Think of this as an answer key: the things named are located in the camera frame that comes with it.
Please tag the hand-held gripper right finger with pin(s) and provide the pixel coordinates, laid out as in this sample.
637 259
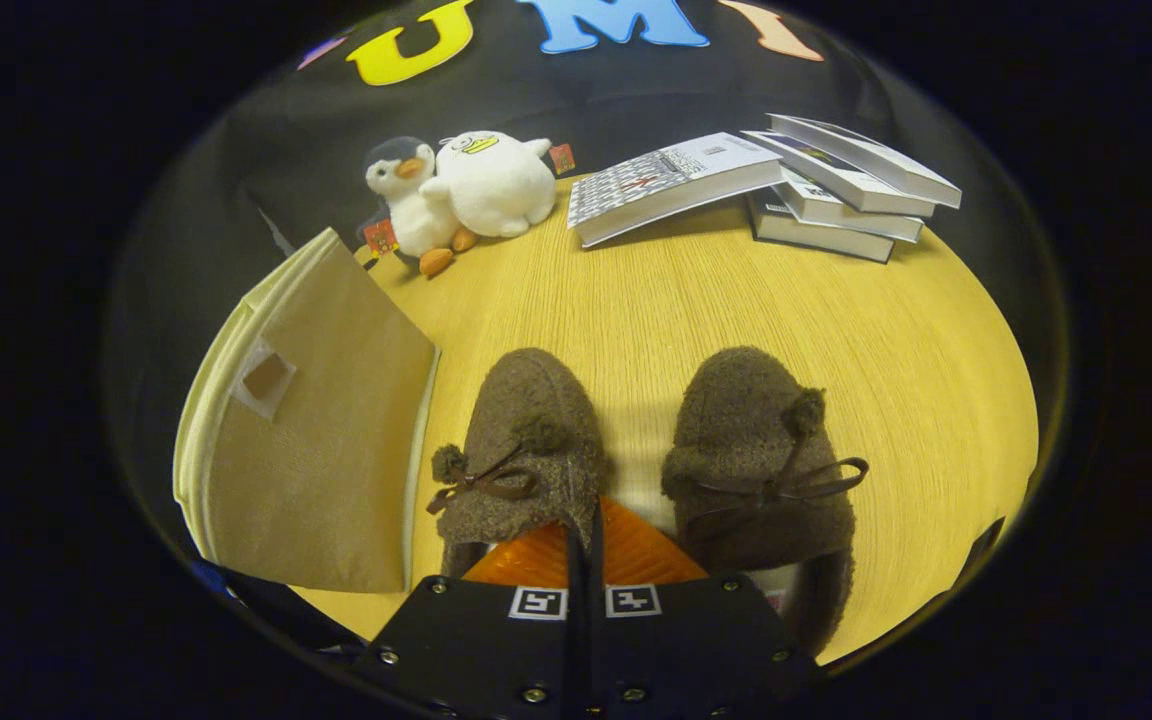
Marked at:
696 640

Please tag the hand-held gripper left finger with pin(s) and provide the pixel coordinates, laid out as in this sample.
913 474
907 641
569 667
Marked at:
486 640

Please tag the brown fuzzy slipper shoe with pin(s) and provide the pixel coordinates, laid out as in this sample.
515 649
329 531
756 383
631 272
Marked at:
746 430
536 420

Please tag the beige fabric storage box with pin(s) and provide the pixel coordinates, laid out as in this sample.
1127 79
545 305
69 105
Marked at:
326 450

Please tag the dark cover book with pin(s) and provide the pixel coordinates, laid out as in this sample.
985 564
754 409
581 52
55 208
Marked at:
816 238

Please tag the grey white penguin plush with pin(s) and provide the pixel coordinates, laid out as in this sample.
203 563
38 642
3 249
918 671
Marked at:
416 215

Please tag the white book with black print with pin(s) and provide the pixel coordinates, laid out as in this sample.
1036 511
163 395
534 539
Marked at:
856 222

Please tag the white duck plush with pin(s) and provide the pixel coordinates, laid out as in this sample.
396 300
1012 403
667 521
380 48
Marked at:
496 185

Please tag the white book with patterned cover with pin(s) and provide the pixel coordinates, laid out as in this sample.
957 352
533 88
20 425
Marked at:
666 180

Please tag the white book with dark picture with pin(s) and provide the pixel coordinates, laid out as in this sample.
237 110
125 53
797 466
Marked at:
876 160

